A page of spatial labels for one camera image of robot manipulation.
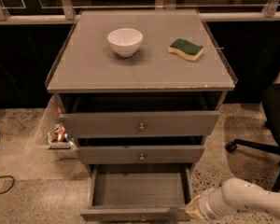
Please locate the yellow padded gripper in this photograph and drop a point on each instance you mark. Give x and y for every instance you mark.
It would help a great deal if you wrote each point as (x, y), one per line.
(204, 202)

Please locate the grey bottom drawer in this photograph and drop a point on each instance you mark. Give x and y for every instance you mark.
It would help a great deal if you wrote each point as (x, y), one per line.
(139, 192)

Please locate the grey drawer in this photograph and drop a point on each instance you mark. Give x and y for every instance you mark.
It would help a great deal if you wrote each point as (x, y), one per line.
(139, 124)
(139, 192)
(139, 154)

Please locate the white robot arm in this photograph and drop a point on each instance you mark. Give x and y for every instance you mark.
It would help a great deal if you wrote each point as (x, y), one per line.
(234, 197)

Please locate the grey top drawer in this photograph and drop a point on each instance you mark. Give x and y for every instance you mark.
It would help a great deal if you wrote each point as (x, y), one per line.
(139, 124)

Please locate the grey middle drawer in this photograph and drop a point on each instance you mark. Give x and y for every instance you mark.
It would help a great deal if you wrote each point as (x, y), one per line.
(139, 154)

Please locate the grey drawer cabinet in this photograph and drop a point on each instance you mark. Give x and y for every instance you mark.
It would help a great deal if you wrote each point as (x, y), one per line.
(90, 77)

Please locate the black office chair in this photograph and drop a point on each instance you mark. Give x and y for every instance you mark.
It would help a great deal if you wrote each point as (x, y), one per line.
(271, 106)

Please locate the orange soda can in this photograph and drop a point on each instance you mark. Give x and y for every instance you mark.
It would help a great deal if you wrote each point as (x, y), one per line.
(60, 132)

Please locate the clear acrylic side bin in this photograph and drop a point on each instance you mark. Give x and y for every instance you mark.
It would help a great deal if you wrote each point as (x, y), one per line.
(45, 137)

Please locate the green yellow sponge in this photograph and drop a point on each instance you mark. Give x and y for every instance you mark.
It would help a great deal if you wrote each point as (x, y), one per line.
(185, 49)

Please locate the white ceramic bowl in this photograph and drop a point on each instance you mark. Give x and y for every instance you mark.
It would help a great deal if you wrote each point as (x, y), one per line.
(125, 41)

